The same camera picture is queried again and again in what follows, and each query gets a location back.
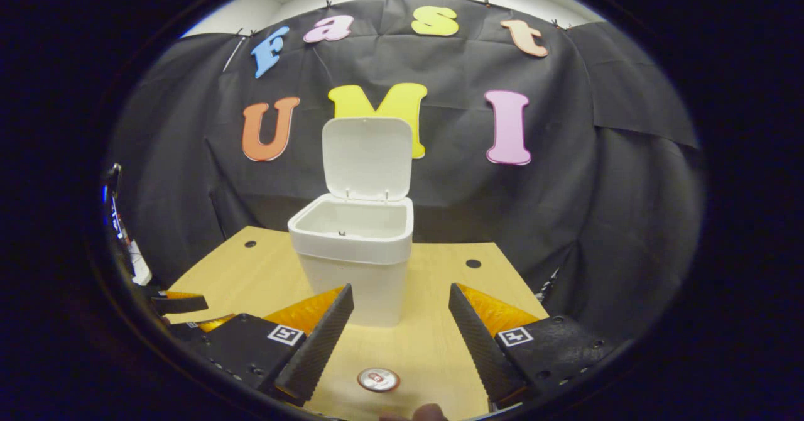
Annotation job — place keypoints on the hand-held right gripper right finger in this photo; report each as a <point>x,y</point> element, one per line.
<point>477,345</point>

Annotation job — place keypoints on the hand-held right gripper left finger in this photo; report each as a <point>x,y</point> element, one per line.
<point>320,345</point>

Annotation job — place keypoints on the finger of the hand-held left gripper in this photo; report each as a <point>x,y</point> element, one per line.
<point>182,303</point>
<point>201,328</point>

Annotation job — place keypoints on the red pop can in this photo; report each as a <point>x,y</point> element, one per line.
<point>379,380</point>

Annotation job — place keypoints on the white desktop garbage bin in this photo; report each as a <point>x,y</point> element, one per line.
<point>352,270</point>

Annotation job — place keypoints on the wooden desktop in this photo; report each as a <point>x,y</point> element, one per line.
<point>418,345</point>

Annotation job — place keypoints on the black backdrop cloth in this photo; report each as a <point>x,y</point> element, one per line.
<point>565,188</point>

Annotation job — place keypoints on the colourful wall poster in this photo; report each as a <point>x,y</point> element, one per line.
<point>118,220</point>

